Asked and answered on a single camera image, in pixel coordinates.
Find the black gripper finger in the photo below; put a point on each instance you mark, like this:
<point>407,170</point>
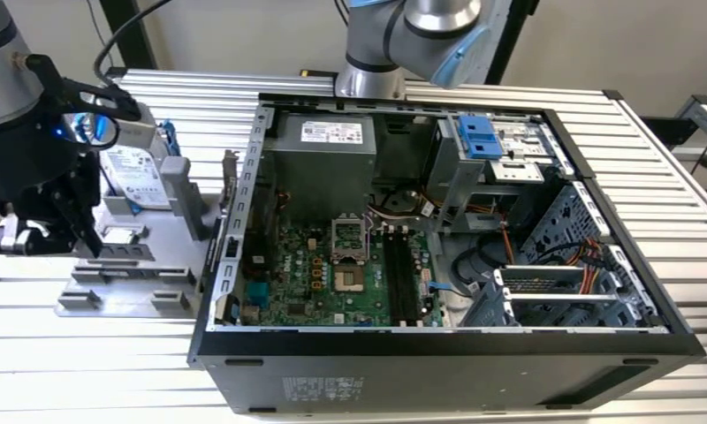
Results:
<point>88,229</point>

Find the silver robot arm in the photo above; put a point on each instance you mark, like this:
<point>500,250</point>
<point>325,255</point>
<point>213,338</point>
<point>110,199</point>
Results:
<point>0,75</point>

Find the black RAM slot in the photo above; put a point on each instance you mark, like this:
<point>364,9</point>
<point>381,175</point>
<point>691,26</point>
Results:
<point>391,278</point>
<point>397,278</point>
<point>406,278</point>
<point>412,278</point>

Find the silver CPU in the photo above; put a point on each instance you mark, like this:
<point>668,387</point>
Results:
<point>120,236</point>

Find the grey parts rack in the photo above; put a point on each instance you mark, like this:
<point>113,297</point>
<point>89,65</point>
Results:
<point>159,252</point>

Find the hard disk in blue carrier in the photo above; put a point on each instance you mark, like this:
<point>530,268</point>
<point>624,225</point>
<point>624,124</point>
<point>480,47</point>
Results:
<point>141,176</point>

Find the graphics card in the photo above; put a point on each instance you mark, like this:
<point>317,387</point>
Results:
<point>229,172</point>

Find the black case fan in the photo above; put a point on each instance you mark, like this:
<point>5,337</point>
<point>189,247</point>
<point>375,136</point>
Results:
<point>265,207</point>

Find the grey power supply unit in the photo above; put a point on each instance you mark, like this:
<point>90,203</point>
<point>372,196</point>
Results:
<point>317,185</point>

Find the CPU socket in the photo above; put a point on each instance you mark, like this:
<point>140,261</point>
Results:
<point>349,277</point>

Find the green motherboard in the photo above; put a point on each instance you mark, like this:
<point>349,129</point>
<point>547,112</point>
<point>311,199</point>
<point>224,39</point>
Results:
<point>353,305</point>

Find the yellow black table connector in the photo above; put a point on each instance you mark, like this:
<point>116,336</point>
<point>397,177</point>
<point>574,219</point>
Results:
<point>317,73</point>

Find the black PC case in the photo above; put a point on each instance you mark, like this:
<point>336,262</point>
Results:
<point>388,380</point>

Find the silver optical drive cage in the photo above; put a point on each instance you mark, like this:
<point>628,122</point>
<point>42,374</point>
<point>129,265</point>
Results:
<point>454,185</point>

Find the blue drive bay latch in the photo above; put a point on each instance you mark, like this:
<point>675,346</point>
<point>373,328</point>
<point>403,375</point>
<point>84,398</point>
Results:
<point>478,137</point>

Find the silver disk bay cage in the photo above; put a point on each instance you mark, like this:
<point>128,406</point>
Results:
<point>542,297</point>

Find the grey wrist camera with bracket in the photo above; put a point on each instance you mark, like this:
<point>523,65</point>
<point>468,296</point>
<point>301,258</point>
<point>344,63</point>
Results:
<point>134,128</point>

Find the black metal stand post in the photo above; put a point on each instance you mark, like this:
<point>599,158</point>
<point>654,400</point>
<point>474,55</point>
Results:
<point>524,26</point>
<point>134,48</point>

